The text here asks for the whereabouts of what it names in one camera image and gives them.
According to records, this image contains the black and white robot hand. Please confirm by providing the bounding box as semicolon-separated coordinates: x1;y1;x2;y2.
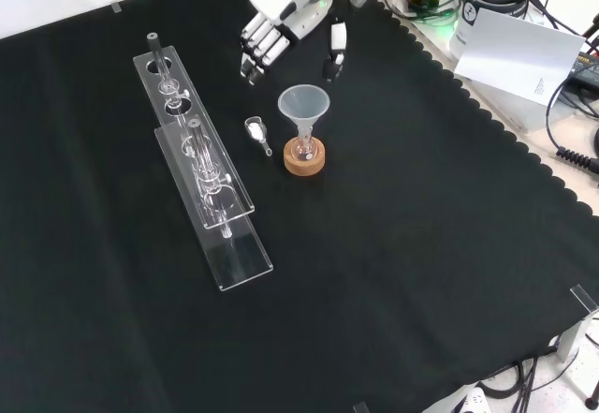
240;0;373;87

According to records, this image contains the clear glass weighing funnel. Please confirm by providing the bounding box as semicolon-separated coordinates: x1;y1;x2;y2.
243;115;274;157

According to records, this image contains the clear plastic funnel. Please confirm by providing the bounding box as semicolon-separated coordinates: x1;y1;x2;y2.
277;84;331;141

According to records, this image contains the clear acrylic funnel stand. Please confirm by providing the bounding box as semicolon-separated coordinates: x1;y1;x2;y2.
133;32;275;292

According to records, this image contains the small round-bottom glass flask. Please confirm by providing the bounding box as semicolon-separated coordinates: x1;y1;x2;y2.
292;131;320;162

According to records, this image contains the pale board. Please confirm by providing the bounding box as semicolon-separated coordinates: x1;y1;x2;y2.
451;7;588;108

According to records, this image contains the black cloth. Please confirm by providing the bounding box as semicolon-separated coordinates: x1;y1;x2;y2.
0;0;599;413

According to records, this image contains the black power adapter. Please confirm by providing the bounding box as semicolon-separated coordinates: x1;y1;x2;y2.
571;51;599;87

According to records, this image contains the white power strip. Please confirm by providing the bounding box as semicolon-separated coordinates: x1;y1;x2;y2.
449;386;489;413

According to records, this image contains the cork ring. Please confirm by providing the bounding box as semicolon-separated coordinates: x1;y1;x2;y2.
283;136;326;176

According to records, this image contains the thin black cable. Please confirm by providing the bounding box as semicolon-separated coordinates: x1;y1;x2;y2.
545;78;586;152

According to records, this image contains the black coiled cable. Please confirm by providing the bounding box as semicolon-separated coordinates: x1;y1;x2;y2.
555;146;599;174

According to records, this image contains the silver metal bracket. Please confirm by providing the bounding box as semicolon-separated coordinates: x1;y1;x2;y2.
559;284;599;362

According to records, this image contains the black cable bundle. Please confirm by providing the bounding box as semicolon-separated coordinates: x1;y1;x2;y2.
476;356;581;413

